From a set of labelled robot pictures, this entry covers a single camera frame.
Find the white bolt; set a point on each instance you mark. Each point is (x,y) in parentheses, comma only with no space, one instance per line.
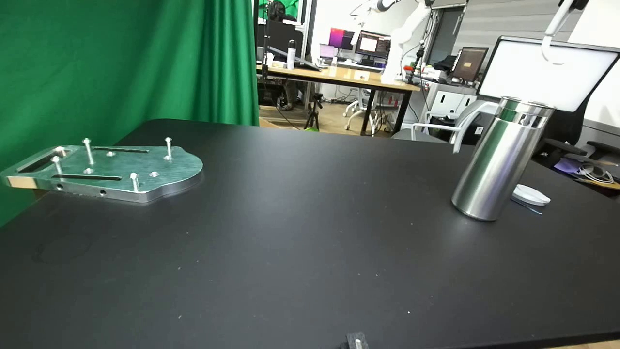
(57,163)
(88,152)
(169,148)
(134,181)

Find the white bolt back right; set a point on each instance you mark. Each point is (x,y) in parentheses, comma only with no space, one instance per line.
(169,148)

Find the large white computer monitor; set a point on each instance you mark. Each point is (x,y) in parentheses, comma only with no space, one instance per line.
(560,78)

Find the green screen curtain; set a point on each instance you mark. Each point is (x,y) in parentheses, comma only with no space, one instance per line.
(97,68)

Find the white office chair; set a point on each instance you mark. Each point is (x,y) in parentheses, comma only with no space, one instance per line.
(460,128)

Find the white bolt front right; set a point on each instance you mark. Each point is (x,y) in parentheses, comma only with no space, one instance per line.
(134,181)

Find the background monitor with purple screen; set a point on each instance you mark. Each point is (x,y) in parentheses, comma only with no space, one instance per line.
(340,37)

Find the silver metal bottle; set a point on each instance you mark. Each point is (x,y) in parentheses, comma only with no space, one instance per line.
(500,159)

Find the white bolt front left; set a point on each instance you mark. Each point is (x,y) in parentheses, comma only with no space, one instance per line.
(57,163)

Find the dark laptop on stand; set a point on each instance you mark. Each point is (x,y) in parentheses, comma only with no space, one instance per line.
(469,62)

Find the wooden background table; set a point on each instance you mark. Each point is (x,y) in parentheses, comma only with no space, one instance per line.
(353,78)

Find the white oval lid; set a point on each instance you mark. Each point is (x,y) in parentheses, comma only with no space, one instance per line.
(531,196)

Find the green metal fixture plate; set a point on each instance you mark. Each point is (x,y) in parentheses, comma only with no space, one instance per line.
(109,177)

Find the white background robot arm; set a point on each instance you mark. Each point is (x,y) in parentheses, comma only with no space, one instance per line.
(400,35)

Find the white bolt back left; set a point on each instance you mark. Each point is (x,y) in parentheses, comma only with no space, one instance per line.
(88,152)

